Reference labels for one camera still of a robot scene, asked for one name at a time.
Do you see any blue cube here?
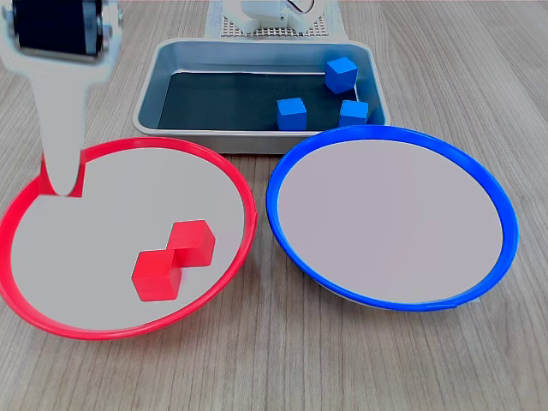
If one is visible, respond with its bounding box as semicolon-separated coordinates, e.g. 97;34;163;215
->
337;99;370;128
276;97;307;131
324;57;359;95

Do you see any black tray mat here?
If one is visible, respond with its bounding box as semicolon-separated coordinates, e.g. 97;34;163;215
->
157;70;369;131

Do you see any blue-rimmed white plate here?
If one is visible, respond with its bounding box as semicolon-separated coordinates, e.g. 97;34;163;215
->
265;125;520;312

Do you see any steel tray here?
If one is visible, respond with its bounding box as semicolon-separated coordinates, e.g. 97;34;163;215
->
132;38;391;155

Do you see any red-rimmed white plate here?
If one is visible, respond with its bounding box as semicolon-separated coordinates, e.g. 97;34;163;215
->
0;136;259;342

